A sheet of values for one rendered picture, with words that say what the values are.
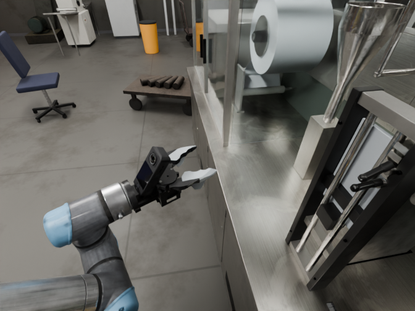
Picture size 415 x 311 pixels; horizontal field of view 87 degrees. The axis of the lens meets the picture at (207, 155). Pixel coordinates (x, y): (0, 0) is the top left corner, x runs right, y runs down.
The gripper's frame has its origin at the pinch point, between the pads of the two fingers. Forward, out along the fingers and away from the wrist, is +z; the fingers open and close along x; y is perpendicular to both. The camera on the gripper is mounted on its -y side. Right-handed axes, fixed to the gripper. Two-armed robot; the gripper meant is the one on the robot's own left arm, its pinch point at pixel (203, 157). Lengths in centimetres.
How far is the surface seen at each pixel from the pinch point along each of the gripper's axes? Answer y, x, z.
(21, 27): 224, -886, -62
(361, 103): -21.1, 18.8, 19.7
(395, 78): -8, 8, 75
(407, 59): -15, 8, 75
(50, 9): 164, -806, 26
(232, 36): -13, -35, 35
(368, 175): -16.5, 27.9, 10.7
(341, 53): -17, -2, 49
